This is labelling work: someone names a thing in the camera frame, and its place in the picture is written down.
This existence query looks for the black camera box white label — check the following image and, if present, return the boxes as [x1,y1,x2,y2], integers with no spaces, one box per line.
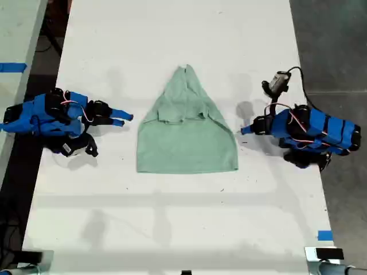
[50,136,87,158]

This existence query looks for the black floor cable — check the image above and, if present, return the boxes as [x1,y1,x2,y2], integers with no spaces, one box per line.
[34,27,64,57]
[0,197,25,260]

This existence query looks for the long blue tape strip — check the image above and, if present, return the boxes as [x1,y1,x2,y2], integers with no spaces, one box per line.
[0,62,28,73]

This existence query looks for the small blue tape piece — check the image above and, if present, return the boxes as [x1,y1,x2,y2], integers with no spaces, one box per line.
[317,230,334,242]

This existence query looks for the pale green t-shirt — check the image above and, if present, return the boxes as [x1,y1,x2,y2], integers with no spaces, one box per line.
[135,64,240,175]

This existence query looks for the white side table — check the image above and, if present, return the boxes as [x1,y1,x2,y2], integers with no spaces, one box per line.
[0,0,49,180]

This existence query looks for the black camera cable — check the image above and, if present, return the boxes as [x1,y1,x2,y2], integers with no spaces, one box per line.
[286,66,317,107]

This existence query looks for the grey metal pipe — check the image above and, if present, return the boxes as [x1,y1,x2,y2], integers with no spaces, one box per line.
[317,261,367,275]
[0,265,40,275]

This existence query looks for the silver metal bracket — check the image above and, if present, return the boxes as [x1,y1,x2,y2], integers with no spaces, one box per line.
[304,246,345,275]
[36,249,55,275]

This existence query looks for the black camera box grey face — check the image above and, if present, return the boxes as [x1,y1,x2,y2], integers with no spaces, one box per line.
[261,71,292,97]

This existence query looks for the short black camera stalk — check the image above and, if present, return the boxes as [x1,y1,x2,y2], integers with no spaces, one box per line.
[83,133,100,158]
[264,93,280,116]

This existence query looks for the small black box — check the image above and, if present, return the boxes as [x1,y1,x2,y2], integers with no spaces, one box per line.
[315,247,345,260]
[16,249,44,265]

